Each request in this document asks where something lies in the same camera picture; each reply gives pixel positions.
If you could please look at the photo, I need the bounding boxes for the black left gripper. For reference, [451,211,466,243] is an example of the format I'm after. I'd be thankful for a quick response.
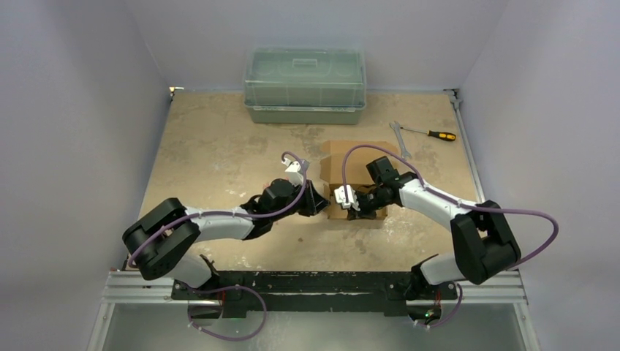
[271,178,330,222]

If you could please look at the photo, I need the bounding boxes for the brown cardboard box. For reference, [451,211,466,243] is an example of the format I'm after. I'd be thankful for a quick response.
[320,140,398,220]

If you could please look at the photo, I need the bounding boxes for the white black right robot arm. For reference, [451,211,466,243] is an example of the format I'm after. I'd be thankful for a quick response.
[333,156,521,298]

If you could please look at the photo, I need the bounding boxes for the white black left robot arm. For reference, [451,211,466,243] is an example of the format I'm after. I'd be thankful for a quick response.
[122,178,330,299]

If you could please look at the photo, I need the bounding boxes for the silver open-end wrench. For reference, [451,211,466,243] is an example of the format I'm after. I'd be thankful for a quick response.
[389,121,412,159]

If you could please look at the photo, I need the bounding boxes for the green clear-lid plastic toolbox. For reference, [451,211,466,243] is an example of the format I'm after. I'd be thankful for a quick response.
[243,47,367,125]

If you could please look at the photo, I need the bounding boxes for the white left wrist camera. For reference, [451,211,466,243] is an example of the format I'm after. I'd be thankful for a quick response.
[282,159,309,186]

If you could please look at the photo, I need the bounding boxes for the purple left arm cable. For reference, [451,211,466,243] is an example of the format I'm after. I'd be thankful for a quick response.
[126,151,311,268]

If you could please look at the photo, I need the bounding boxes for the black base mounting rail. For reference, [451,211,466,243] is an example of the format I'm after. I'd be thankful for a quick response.
[171,271,458,319]

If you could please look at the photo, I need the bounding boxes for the black yellow handled screwdriver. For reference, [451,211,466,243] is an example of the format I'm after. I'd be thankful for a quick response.
[400,127,457,142]

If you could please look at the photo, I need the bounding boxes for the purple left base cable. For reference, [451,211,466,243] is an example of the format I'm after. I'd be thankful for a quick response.
[186,284,269,342]

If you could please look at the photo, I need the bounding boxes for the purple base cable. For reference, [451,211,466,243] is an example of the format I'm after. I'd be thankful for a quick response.
[412,283,464,331]
[186,284,269,342]

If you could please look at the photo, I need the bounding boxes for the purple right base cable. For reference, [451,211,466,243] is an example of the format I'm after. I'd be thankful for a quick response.
[412,283,464,331]

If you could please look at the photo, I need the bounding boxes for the grey corner cable conduit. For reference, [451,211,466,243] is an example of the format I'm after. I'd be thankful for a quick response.
[445,88,490,205]

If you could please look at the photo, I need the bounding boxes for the aluminium frame extrusion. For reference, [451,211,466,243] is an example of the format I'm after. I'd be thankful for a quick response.
[102,271,527,303]

